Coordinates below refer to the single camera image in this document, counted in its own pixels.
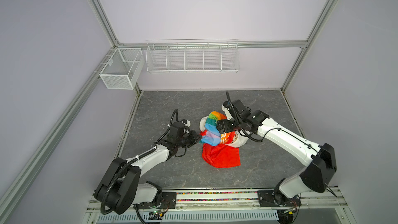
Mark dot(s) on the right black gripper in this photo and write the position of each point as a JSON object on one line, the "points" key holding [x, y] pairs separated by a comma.
{"points": [[221, 123]]}

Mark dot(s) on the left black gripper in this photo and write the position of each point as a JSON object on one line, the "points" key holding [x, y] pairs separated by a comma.
{"points": [[192, 134]]}

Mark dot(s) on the colourful red white kids jacket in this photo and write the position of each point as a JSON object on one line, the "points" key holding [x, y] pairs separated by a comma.
{"points": [[220, 150]]}

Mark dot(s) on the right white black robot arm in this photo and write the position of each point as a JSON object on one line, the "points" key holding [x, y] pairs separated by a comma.
{"points": [[319, 161]]}

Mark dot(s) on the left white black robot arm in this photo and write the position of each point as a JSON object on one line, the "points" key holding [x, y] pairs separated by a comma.
{"points": [[120, 187]]}

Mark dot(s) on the white mesh box basket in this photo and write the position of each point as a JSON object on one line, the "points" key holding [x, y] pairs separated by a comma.
{"points": [[123, 69]]}

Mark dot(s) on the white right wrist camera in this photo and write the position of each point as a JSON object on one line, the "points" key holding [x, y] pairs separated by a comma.
{"points": [[226, 112]]}

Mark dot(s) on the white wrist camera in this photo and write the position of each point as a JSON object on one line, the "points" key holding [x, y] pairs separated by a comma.
{"points": [[186, 122], [226, 112]]}

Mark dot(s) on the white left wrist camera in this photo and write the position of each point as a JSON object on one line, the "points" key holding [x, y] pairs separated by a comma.
{"points": [[186, 122]]}

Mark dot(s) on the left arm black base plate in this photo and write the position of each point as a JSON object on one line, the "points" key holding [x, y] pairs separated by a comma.
{"points": [[167, 200]]}

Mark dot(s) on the aluminium front rail frame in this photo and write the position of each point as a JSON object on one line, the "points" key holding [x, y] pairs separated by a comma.
{"points": [[329, 207]]}

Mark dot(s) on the long white wire basket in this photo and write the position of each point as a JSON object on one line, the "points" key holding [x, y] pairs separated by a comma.
{"points": [[192, 55]]}

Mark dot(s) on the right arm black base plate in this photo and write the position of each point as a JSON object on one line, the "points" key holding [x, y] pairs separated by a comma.
{"points": [[267, 198]]}

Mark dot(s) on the white vented cable duct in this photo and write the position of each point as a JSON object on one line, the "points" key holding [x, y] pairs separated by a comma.
{"points": [[192, 217]]}

